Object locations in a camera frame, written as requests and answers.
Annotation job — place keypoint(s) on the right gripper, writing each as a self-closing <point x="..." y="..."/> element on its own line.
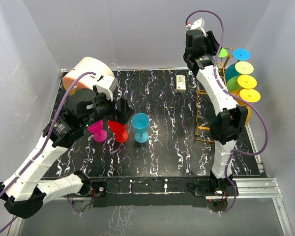
<point x="213" y="48"/>

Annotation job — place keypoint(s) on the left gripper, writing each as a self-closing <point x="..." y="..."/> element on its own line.
<point x="125" y="111"/>

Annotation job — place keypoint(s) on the light blue wine glass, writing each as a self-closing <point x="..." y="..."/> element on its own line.
<point x="140" y="123"/>

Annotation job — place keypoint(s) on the red wine glass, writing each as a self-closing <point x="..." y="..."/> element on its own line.
<point x="121" y="134"/>

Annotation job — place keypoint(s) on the magenta wine glass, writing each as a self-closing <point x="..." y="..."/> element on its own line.
<point x="97" y="129"/>

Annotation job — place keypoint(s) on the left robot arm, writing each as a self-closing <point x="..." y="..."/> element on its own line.
<point x="23" y="193"/>

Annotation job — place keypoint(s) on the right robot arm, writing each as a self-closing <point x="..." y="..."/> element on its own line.
<point x="230" y="117"/>

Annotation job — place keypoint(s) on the dark blue wine glass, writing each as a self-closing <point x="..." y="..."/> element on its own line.
<point x="239" y="54"/>

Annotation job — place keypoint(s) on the pale green wine glass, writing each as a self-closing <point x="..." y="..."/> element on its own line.
<point x="244" y="68"/>

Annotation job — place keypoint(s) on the upper yellow wine glass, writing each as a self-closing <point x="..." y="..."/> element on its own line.
<point x="247" y="81"/>

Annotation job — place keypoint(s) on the yellow wine glass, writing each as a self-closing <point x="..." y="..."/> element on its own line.
<point x="247" y="81"/>
<point x="248" y="95"/>

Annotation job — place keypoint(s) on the lower yellow wine glass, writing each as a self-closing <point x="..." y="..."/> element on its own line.
<point x="248" y="95"/>

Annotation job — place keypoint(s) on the small white box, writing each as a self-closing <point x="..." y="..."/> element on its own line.
<point x="180" y="84"/>

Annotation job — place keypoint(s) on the white cylindrical drum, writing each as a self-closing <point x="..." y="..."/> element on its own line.
<point x="87" y="64"/>

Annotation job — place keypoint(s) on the black front base bar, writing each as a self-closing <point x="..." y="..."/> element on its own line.
<point x="150" y="191"/>

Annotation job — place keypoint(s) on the gold wire glass rack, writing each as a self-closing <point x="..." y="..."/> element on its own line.
<point x="203" y="118"/>

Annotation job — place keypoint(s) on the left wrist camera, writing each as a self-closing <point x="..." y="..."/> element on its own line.
<point x="107" y="84"/>

